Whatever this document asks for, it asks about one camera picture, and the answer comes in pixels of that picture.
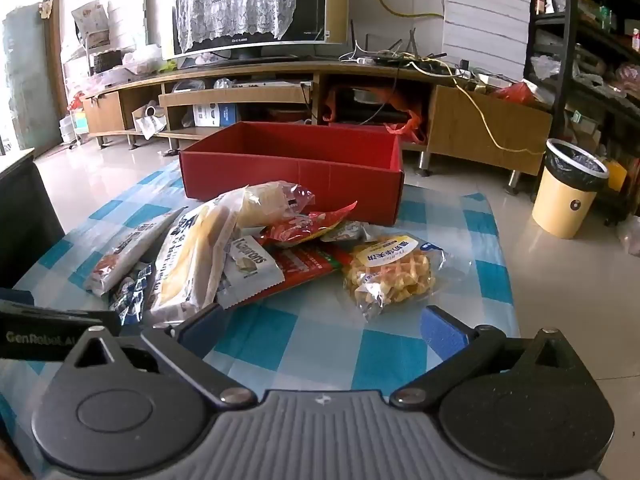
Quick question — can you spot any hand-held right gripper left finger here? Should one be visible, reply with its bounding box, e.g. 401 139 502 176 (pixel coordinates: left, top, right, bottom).
60 304 258 408

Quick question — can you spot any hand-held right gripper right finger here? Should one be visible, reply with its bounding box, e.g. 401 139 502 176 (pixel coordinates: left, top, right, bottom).
389 304 581 408

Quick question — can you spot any long bread packet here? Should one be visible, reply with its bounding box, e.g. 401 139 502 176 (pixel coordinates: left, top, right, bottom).
149 194 242 325

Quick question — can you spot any white wafer packet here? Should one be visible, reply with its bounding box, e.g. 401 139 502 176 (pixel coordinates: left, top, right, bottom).
214 235 287 311

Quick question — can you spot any waffle packet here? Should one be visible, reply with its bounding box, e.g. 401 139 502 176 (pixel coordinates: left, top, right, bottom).
341 232 471 322

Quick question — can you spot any blue and white small packet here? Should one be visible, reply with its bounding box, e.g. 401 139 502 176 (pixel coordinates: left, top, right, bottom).
107 261 153 330

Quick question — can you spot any white long snack packet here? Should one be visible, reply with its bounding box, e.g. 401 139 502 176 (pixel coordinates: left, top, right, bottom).
84 207 187 297

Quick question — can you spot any red snack packet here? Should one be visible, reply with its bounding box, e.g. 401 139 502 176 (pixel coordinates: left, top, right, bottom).
267 244 353 293

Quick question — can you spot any small white round packet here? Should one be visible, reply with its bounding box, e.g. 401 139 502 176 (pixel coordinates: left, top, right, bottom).
320 220 376 247

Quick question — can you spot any red crinkled snack bag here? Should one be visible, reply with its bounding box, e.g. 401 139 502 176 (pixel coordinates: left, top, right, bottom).
259 200 359 250

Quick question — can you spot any clear round bread packet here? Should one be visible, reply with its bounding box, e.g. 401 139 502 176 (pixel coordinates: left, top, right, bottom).
235 180 317 231

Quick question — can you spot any red cardboard box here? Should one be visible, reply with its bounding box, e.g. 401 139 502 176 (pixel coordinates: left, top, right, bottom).
179 121 405 226

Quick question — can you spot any blue checkered tablecloth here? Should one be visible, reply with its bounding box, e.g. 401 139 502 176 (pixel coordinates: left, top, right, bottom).
0 169 522 466

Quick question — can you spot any black chair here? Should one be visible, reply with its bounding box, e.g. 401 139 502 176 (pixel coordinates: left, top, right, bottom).
0 147 66 291

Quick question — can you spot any yellow trash bin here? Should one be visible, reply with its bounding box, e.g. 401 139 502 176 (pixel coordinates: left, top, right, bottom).
531 137 611 240

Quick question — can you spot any wooden television cabinet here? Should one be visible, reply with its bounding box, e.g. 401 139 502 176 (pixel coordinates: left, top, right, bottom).
81 57 553 196

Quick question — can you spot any white plastic bag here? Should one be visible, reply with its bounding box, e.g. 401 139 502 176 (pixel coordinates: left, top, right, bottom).
132 105 168 141

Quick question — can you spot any orange plastic bag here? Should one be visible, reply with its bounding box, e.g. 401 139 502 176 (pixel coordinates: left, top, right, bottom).
325 87 428 143

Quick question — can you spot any white and blue box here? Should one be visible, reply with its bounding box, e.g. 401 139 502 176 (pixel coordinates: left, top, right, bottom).
192 102 236 127

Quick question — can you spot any white storage cart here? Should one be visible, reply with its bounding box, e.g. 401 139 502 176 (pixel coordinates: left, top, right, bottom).
60 92 91 148

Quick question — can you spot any red plastic bag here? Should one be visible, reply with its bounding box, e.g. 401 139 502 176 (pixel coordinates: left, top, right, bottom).
492 82 531 106

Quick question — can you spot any glass sliding door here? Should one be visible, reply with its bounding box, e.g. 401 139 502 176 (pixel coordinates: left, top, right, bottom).
0 2 66 151

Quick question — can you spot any black router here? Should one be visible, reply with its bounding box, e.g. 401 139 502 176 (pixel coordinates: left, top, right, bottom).
347 20 448 67

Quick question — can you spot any black basket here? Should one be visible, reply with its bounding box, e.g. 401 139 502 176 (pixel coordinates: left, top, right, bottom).
92 50 123 74

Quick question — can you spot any black shelf rack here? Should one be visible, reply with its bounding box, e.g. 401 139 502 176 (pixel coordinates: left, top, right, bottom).
522 0 640 228

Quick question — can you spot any printed cardboard box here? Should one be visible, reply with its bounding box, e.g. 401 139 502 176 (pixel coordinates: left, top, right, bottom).
71 0 111 50

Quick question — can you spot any white ribbed board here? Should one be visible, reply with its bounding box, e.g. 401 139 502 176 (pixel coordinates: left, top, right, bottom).
442 0 531 83

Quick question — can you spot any white lace cloth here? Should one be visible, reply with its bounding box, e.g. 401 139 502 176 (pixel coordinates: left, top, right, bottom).
172 0 307 55

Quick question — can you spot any flat screen television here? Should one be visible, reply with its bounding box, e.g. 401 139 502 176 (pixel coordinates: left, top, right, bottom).
161 0 350 61

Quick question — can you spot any yellow cable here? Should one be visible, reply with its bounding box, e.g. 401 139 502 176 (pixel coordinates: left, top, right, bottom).
372 0 547 155

